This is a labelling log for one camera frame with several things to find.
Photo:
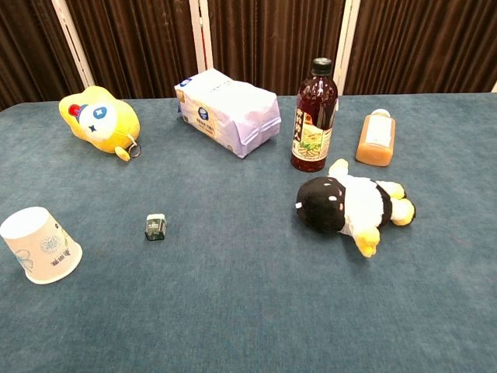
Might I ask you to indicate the small green black cube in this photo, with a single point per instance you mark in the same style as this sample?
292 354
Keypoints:
156 227

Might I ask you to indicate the white printed paper cup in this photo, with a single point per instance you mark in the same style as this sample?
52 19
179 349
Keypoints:
40 248

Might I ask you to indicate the white lavender paper bag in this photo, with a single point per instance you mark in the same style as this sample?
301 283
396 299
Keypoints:
229 112

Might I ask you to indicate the dark red drink bottle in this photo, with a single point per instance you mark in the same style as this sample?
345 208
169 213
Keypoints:
313 124

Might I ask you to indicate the blue table cloth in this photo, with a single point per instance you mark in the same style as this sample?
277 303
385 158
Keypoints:
248 279

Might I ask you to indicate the black white penguin plush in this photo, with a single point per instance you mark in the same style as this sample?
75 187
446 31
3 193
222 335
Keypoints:
349 206

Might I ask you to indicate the orange juice bottle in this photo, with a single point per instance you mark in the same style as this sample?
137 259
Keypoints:
376 140

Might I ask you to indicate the dark brown curtain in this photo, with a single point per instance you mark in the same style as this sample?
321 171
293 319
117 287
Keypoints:
272 42

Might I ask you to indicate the yellow plush toy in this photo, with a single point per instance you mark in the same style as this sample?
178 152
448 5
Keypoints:
101 121

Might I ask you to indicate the white partition frame post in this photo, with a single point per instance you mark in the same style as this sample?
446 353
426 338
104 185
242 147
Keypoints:
202 37
74 40
346 40

